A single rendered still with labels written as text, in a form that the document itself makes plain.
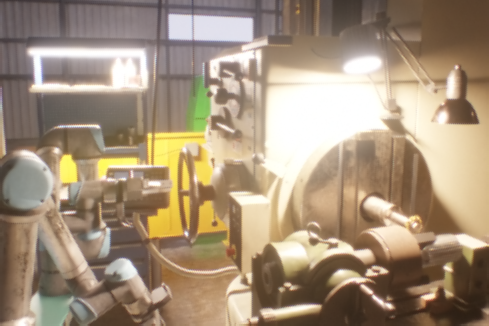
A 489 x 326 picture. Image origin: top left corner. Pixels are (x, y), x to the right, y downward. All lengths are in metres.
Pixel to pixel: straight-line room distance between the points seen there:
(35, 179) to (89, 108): 2.46
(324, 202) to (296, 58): 0.51
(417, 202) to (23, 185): 1.32
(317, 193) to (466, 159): 0.78
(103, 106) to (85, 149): 1.81
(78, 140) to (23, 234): 0.65
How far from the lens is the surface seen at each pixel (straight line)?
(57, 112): 3.49
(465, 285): 1.55
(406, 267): 1.27
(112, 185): 1.38
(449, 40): 1.83
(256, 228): 1.35
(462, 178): 1.95
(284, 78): 1.41
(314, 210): 1.41
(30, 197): 1.02
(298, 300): 1.09
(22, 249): 1.08
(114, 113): 3.44
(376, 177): 1.50
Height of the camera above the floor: 1.73
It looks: 8 degrees down
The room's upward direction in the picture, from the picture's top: straight up
